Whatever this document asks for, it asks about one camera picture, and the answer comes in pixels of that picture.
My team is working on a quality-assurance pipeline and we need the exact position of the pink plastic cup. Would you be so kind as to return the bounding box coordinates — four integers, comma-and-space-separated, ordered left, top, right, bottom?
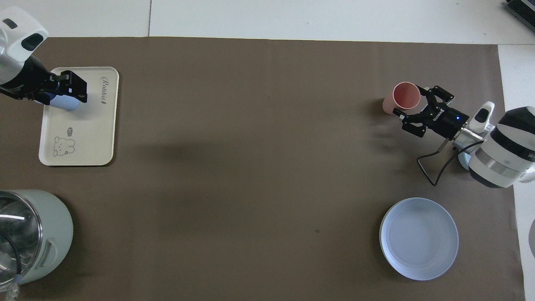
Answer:
382, 82, 421, 115

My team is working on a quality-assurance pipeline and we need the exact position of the blue-grey plate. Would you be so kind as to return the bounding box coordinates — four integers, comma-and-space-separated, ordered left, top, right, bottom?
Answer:
379, 197, 459, 281

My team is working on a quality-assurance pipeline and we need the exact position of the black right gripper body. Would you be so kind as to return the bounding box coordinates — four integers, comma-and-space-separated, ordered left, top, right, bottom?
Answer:
423, 105, 470, 140

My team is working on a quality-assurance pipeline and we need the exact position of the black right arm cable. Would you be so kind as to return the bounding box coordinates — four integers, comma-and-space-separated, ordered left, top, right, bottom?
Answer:
417, 140, 485, 187

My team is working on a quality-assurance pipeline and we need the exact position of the cream tray with rabbit print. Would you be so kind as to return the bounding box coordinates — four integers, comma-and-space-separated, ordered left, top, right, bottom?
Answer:
38, 66, 120, 167

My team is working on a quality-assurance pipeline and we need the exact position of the dark grey ribbed device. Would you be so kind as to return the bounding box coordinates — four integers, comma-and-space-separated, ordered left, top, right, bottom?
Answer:
504, 0, 535, 21

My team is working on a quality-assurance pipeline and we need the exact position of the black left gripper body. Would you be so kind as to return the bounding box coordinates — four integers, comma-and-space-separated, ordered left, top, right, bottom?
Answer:
0, 56, 54, 102

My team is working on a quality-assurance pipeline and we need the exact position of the brown table mat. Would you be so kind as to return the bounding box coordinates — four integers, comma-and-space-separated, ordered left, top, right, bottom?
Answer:
0, 37, 526, 301

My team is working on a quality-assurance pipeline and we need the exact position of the glass pot lid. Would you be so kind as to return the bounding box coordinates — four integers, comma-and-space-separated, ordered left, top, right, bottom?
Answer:
0, 192, 43, 285

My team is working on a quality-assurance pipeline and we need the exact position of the pale green cooking pot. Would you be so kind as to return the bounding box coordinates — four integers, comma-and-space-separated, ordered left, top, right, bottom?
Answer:
0, 189, 74, 292

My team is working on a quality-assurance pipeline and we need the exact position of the blue plastic cup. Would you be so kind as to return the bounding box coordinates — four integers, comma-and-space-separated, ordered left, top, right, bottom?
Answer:
41, 90, 81, 112

